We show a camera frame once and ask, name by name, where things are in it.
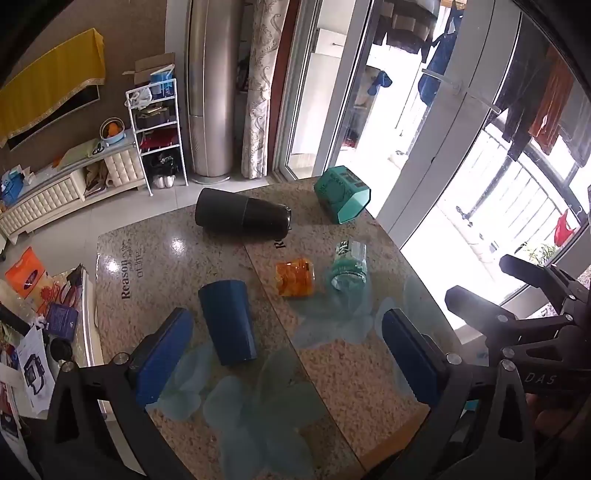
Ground black television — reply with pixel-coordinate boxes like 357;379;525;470
7;84;101;151

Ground patterned beige curtain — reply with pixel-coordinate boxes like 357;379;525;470
239;0;290;180

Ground white metal shelf rack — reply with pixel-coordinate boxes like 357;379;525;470
126;78;189;197

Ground green octagonal cup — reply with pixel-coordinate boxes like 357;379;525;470
314;165;373;225

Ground dark handbag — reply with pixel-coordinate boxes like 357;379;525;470
135;105;172;130

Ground black round lid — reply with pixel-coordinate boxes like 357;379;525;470
50;338;75;363

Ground cardboard box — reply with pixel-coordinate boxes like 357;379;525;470
122;52;177;88

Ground red hanging cloth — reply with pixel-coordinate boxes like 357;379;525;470
553;209;578;248

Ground white printed paper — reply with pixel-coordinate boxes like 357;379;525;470
17;325;57;412

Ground small blue hanging cloth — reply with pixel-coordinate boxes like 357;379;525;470
368;69;393;96

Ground silver tower air conditioner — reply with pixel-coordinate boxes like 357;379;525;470
186;0;243;186

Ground dark blue cup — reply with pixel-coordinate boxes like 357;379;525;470
198;280;258;367

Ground yellow cloth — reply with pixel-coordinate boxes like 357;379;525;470
0;28;106;145

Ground orange paper bag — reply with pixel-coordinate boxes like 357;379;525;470
4;246;47;301

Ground green potted plant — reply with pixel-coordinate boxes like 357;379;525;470
514;242;560;267

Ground white television cabinet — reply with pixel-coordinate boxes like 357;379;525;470
0;136;148;246

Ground blue booklet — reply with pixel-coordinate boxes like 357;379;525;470
44;302;80;342

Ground dark hanging clothes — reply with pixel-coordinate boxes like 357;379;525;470
373;0;440;52

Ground balcony railing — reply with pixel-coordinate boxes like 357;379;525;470
455;122;583;259

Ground yellow-green cushion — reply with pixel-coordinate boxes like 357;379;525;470
59;140;107;169

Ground blue box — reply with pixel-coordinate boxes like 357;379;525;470
0;168;36;207

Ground blue hanging garment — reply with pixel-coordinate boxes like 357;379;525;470
418;4;465;105

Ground orange glass cup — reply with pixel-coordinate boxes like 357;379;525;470
276;259;316;300

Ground red bag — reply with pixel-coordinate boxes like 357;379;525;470
140;129;179;151

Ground blue fruit basket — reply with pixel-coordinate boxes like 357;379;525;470
99;117;127;145

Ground black thermos cup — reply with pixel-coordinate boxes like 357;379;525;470
194;187;293;240

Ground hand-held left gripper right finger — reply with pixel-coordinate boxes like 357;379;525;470
360;308;550;480

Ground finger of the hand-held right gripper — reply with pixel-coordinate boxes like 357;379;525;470
444;285;579;346
499;254;591;302

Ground person's right hand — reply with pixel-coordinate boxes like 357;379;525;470
526;394;591;455

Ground black shoes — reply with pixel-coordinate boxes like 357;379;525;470
145;152;179;176

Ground blue and white pack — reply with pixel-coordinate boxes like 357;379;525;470
150;65;177;99

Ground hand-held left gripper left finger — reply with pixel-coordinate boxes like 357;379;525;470
28;307;195;480

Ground orange hanging garment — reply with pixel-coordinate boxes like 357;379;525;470
527;59;576;156

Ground black hanging garment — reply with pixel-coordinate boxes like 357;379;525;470
496;25;562;161

